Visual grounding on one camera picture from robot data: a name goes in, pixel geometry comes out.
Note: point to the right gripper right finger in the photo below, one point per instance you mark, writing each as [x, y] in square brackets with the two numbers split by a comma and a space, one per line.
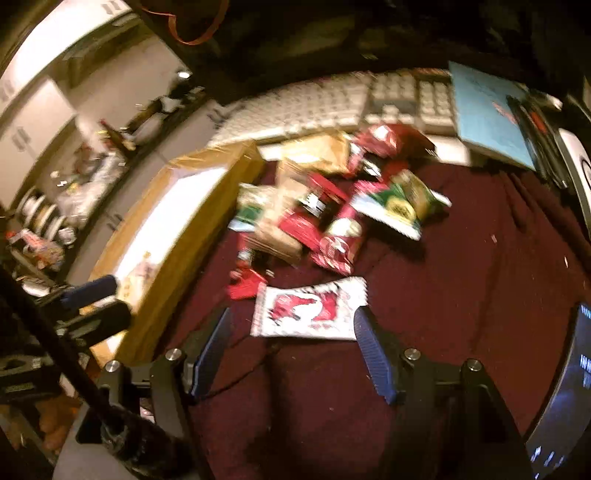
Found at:
[380, 353]

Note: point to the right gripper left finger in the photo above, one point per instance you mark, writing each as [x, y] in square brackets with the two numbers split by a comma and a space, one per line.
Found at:
[203, 351]

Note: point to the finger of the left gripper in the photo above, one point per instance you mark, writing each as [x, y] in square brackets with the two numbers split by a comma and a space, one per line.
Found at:
[96, 326]
[90, 292]

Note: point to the white red snack packet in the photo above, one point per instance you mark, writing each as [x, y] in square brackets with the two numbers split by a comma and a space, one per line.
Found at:
[323, 312]

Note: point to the green snack packet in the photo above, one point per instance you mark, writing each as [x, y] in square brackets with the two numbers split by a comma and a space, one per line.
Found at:
[403, 205]
[250, 205]

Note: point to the small red black packet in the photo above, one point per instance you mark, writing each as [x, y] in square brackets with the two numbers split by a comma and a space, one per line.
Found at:
[323, 199]

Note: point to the red snack bag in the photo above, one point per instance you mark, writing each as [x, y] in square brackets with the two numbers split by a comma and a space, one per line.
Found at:
[381, 151]

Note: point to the beige cracker packet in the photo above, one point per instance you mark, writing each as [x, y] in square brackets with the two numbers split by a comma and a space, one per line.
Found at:
[291, 187]

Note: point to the tan yellow snack bag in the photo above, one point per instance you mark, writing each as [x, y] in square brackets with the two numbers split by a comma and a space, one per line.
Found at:
[326, 152]

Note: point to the cardboard tray box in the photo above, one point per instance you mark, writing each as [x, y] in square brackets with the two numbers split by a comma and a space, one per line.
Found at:
[162, 241]

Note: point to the small red wrapper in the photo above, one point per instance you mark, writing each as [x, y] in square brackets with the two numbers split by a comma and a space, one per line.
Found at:
[245, 284]

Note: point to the red striped candy packet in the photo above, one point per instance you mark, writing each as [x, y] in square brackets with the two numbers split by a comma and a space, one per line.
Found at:
[338, 247]

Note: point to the dark red table cloth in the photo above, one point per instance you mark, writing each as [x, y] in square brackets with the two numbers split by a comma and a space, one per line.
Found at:
[494, 278]

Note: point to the smartphone with lit screen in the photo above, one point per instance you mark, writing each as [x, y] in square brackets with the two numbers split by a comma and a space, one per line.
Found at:
[565, 417]

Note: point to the light blue notebook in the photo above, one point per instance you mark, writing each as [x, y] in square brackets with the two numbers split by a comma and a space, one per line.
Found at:
[485, 122]

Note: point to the white mechanical keyboard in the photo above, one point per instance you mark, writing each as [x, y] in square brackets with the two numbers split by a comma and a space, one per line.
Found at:
[422, 98]

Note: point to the white round device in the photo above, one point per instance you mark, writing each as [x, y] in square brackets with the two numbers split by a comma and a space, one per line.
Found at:
[578, 165]

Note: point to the black red pens bundle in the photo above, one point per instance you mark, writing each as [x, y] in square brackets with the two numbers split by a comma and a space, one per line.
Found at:
[540, 143]

